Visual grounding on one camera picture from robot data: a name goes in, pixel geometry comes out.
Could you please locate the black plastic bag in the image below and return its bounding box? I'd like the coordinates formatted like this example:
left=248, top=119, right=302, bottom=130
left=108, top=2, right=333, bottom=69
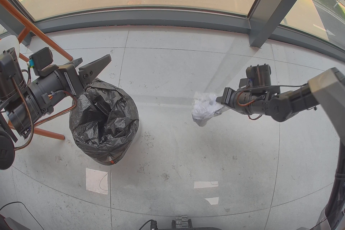
left=69, top=79, right=140, bottom=166

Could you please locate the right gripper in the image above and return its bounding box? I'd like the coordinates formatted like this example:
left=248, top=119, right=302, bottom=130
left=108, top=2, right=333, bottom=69
left=216, top=87, right=254, bottom=115

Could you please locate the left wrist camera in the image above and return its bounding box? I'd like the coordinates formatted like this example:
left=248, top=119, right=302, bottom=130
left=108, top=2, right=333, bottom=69
left=27, top=47, right=61, bottom=76

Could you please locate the black cable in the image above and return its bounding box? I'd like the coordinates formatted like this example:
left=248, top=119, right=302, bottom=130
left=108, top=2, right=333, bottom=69
left=0, top=201, right=37, bottom=230

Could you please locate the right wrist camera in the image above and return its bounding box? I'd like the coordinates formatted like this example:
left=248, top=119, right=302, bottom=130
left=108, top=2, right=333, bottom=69
left=238, top=64, right=281, bottom=92

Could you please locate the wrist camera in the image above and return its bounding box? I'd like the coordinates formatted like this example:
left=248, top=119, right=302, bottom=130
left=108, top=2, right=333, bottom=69
left=27, top=47, right=61, bottom=76
left=238, top=64, right=281, bottom=92

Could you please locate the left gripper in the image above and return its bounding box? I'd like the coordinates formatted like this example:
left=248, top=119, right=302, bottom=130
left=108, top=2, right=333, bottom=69
left=27, top=54, right=112, bottom=116

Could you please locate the white paper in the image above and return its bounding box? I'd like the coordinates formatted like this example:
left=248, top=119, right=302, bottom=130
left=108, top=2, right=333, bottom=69
left=191, top=91, right=225, bottom=127

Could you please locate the white chair with wooden legs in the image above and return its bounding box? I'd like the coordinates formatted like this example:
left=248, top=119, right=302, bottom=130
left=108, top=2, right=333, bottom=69
left=0, top=0, right=74, bottom=141

